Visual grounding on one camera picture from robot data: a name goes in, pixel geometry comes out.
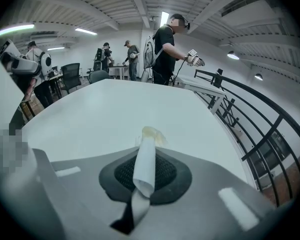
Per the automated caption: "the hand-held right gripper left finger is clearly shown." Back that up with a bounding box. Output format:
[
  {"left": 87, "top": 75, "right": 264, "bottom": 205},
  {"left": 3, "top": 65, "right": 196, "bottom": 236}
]
[{"left": 0, "top": 40, "right": 25, "bottom": 135}]

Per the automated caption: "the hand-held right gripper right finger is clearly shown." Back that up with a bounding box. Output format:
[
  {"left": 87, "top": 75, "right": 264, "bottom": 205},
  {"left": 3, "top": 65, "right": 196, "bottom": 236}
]
[{"left": 31, "top": 145, "right": 292, "bottom": 240}]

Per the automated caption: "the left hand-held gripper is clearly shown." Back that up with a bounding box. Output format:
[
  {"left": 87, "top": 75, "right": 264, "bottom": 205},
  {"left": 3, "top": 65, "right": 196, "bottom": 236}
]
[{"left": 0, "top": 50, "right": 43, "bottom": 80}]

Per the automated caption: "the white tissue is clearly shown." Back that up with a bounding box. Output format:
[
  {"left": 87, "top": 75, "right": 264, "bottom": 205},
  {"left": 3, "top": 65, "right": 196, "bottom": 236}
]
[{"left": 131, "top": 125, "right": 170, "bottom": 229}]

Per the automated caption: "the person's left forearm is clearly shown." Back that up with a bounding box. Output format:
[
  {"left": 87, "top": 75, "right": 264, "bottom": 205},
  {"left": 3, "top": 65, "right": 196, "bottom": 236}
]
[{"left": 21, "top": 77, "right": 39, "bottom": 103}]

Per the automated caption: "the black mesh office chair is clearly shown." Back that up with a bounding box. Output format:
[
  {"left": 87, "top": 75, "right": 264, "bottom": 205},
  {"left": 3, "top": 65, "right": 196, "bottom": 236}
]
[{"left": 60, "top": 62, "right": 83, "bottom": 95}]

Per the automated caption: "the white desk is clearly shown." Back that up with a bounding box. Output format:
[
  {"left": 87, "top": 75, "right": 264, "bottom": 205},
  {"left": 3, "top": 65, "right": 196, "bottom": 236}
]
[{"left": 108, "top": 64, "right": 130, "bottom": 81}]

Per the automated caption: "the black metal railing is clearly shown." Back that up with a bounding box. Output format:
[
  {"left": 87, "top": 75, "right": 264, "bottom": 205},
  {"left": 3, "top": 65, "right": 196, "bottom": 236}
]
[{"left": 194, "top": 68, "right": 300, "bottom": 208}]

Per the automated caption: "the small white table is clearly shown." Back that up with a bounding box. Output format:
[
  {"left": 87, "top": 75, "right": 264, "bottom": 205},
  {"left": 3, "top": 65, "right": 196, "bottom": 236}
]
[{"left": 176, "top": 74, "right": 227, "bottom": 115}]

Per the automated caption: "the black cable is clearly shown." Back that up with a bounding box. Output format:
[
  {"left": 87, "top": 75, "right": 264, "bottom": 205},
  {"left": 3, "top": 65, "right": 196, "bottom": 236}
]
[{"left": 171, "top": 58, "right": 187, "bottom": 86}]

